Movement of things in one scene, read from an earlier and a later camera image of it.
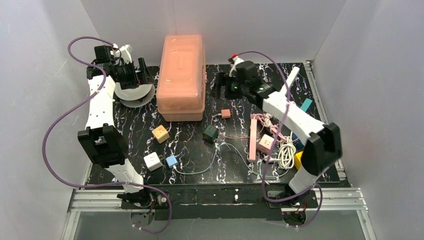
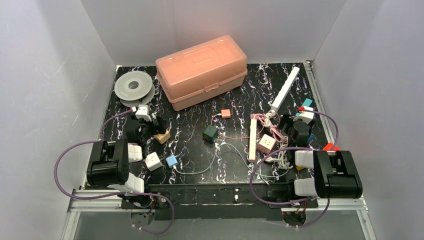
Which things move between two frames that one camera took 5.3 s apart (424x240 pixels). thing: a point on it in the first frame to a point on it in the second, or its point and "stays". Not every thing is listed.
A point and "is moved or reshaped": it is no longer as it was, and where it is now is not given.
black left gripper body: x=135 y=73 to x=154 y=125
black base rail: x=217 y=201 stays
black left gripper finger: x=146 y=76 to x=160 y=126
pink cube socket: x=265 y=144 stays
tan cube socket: x=161 y=134 stays
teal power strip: x=306 y=105 stays
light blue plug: x=171 y=161 stays
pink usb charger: x=225 y=113 stays
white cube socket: x=152 y=161 stays
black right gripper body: x=230 y=86 to x=288 y=121
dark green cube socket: x=210 y=134 stays
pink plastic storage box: x=181 y=93 is moved or reshaped
